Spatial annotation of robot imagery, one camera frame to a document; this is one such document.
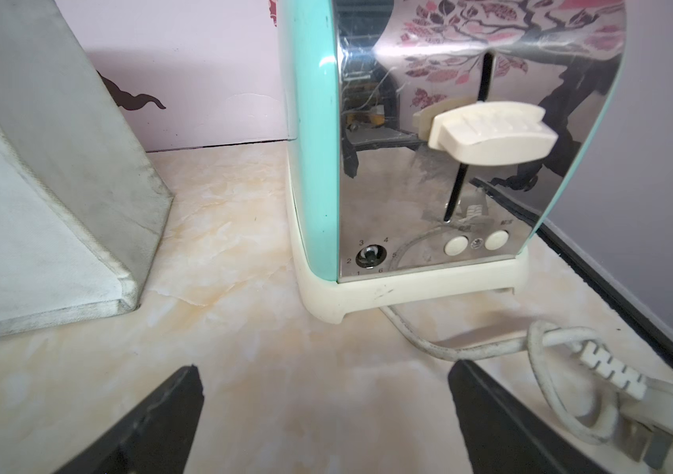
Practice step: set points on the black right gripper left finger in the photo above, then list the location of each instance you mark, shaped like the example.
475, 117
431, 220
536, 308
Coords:
156, 436

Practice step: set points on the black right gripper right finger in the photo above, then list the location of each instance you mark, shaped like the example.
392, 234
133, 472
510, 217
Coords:
502, 435

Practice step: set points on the mint chrome toaster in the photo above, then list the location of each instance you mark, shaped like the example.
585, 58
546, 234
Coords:
429, 140

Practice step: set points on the white canvas shopping bag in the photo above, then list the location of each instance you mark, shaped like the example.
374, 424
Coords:
82, 209

